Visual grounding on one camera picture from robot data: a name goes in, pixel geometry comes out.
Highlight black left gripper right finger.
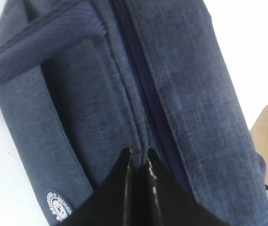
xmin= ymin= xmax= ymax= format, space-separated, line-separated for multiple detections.
xmin=145 ymin=149 xmax=227 ymax=226

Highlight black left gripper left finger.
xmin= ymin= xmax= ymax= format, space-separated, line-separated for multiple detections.
xmin=64 ymin=148 xmax=143 ymax=226

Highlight dark navy lunch bag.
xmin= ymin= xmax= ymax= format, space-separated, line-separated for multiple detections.
xmin=0 ymin=0 xmax=268 ymax=226

